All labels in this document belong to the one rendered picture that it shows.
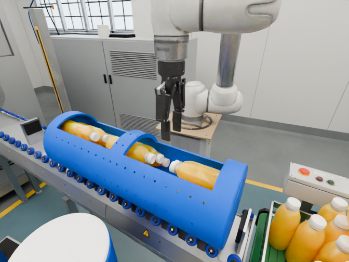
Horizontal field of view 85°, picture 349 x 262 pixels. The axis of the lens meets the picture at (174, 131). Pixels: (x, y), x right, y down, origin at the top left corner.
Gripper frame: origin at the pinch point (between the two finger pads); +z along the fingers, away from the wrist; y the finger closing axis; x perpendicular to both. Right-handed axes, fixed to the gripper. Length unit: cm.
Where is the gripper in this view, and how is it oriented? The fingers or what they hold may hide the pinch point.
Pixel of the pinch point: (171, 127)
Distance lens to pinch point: 61.1
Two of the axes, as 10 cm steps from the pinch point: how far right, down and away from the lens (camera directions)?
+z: -0.1, 8.8, 4.8
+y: -5.0, 4.1, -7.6
